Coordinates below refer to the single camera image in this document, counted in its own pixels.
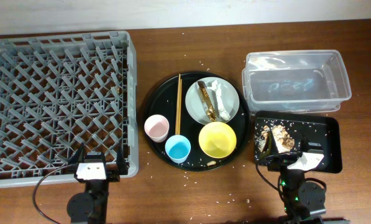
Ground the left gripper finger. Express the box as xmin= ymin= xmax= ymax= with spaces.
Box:
xmin=116 ymin=143 xmax=129 ymax=175
xmin=68 ymin=143 xmax=85 ymax=170

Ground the pink plastic cup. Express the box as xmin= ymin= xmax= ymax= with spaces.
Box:
xmin=144 ymin=114 xmax=170 ymax=142

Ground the yellow plastic bowl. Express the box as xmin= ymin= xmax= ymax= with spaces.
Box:
xmin=198 ymin=122 xmax=237 ymax=159

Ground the white tissue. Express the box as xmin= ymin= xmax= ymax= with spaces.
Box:
xmin=210 ymin=80 xmax=231 ymax=121

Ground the light blue plastic cup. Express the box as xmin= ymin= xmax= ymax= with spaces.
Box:
xmin=165 ymin=135 xmax=191 ymax=164

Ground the wooden chopstick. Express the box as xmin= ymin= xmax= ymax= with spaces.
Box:
xmin=175 ymin=76 xmax=182 ymax=135
xmin=175 ymin=73 xmax=181 ymax=135

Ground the grey round plate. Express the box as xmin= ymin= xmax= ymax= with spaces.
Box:
xmin=185 ymin=77 xmax=240 ymax=124

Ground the gold brown snack wrapper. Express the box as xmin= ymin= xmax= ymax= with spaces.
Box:
xmin=196 ymin=81 xmax=216 ymax=122

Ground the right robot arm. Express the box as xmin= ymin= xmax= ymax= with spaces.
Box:
xmin=255 ymin=128 xmax=342 ymax=223

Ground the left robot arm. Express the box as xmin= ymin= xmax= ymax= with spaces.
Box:
xmin=66 ymin=144 xmax=128 ymax=224

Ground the black rectangular waste tray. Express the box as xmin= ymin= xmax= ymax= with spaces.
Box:
xmin=254 ymin=111 xmax=342 ymax=173

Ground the clear plastic waste bin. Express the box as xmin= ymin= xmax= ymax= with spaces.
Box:
xmin=242 ymin=50 xmax=352 ymax=114

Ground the grey plastic dishwasher rack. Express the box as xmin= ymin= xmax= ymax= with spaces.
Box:
xmin=0 ymin=30 xmax=139 ymax=189

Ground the brown food scraps pile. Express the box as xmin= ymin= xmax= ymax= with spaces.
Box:
xmin=257 ymin=124 xmax=295 ymax=153

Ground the peanut on round tray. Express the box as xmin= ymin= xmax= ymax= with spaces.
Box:
xmin=206 ymin=161 xmax=216 ymax=167

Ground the round black serving tray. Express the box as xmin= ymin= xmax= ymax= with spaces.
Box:
xmin=144 ymin=72 xmax=251 ymax=172

